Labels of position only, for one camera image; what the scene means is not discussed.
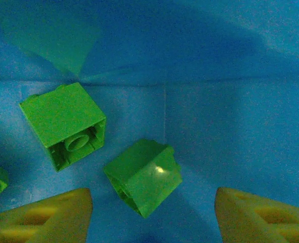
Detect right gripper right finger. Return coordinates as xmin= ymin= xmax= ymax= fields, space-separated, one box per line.
xmin=215 ymin=187 xmax=299 ymax=243

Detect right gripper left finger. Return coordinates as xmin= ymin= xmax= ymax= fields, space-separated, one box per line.
xmin=0 ymin=187 xmax=93 ymax=243

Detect small green lego brick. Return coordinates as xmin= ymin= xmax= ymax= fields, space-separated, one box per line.
xmin=103 ymin=138 xmax=184 ymax=219

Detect blue three-compartment tray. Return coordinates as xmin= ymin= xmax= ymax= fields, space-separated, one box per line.
xmin=0 ymin=0 xmax=299 ymax=243

